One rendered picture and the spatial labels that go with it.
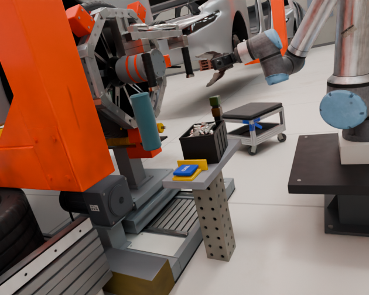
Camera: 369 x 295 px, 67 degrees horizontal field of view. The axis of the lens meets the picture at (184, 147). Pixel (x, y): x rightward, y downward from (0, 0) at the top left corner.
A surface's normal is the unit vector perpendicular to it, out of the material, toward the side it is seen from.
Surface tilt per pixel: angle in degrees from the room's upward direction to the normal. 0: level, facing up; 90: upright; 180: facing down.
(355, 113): 97
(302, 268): 0
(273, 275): 0
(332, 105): 97
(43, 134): 90
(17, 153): 90
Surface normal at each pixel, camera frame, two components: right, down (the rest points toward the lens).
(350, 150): -0.41, 0.36
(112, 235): 0.87, -0.04
